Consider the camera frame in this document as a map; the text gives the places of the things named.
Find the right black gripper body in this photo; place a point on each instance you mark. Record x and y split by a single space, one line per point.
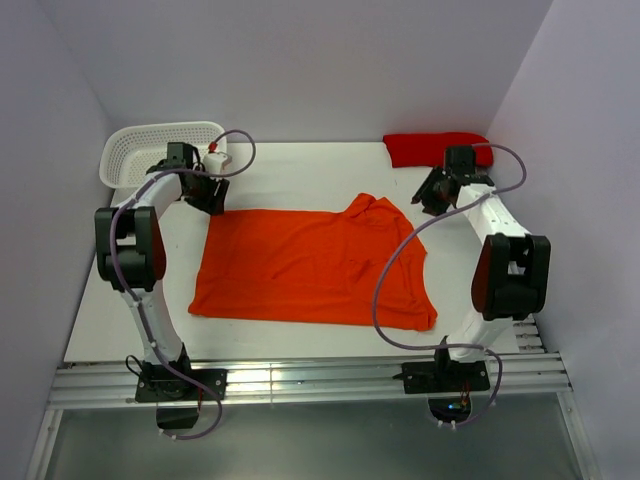
431 192

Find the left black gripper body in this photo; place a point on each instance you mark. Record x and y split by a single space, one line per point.
202 195

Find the orange t-shirt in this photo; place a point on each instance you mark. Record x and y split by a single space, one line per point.
315 267

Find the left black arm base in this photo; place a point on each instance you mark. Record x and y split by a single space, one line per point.
183 400

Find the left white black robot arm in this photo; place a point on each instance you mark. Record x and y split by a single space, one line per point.
130 251

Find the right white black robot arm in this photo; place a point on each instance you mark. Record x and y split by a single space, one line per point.
511 276

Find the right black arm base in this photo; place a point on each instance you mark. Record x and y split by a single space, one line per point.
443 376

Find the red rolled t-shirt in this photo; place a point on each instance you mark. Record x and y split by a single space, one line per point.
425 149

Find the white perforated plastic basket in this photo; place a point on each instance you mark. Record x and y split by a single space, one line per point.
130 152

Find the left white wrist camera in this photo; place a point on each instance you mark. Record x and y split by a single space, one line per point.
215 160

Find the aluminium right side rail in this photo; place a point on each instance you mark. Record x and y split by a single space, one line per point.
528 337

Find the aluminium rail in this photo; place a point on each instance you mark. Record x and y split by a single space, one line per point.
111 385
528 337

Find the aluminium front rail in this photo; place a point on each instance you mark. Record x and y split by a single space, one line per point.
111 385

